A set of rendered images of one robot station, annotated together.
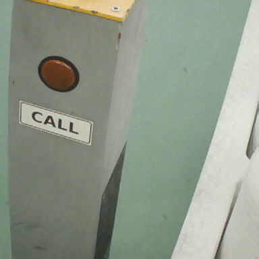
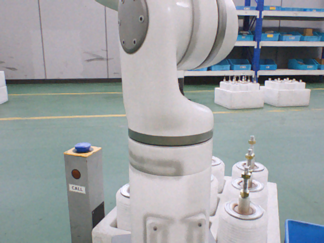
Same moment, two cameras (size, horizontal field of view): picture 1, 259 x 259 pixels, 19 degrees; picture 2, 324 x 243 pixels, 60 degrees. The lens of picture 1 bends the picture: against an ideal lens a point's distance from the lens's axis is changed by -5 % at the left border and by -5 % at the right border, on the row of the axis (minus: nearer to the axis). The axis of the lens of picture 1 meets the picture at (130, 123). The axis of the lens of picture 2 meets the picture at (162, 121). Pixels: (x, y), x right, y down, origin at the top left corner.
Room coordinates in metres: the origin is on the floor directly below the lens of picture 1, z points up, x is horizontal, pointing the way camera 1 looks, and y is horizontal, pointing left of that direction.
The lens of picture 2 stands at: (-0.25, -0.28, 0.56)
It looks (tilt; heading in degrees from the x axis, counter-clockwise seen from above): 14 degrees down; 10
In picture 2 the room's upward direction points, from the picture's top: straight up
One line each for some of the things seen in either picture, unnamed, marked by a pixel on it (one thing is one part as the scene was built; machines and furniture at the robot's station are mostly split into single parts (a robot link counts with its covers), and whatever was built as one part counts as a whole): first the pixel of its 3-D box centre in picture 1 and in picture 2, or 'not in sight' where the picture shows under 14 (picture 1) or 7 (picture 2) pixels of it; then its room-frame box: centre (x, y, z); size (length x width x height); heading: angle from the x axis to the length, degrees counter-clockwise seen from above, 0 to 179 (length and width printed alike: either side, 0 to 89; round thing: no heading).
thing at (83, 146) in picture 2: not in sight; (83, 148); (0.39, 0.04, 0.32); 0.04 x 0.04 x 0.02
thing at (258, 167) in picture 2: not in sight; (249, 166); (0.51, -0.40, 0.25); 0.08 x 0.08 x 0.01
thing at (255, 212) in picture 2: not in sight; (243, 209); (0.27, -0.35, 0.25); 0.08 x 0.08 x 0.01
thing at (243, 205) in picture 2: not in sight; (243, 203); (0.27, -0.35, 0.26); 0.02 x 0.02 x 0.03
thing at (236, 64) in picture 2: not in sight; (237, 64); (5.51, -0.79, 0.36); 0.50 x 0.38 x 0.21; 19
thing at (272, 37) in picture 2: not in sight; (263, 36); (5.66, -1.27, 0.90); 0.50 x 0.38 x 0.21; 17
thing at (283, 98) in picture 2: not in sight; (283, 95); (3.16, -1.12, 0.09); 0.39 x 0.39 x 0.18; 21
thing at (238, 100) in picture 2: not in sight; (238, 97); (2.94, -0.59, 0.09); 0.39 x 0.39 x 0.18; 25
